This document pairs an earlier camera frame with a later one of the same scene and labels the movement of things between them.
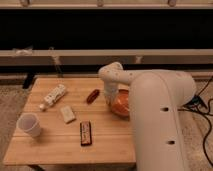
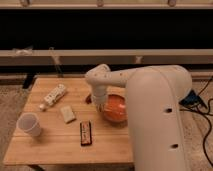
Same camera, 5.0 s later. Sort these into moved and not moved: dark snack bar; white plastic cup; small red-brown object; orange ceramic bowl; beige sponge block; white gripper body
Moved: white gripper body; orange ceramic bowl
Not moved: small red-brown object; white plastic cup; dark snack bar; beige sponge block
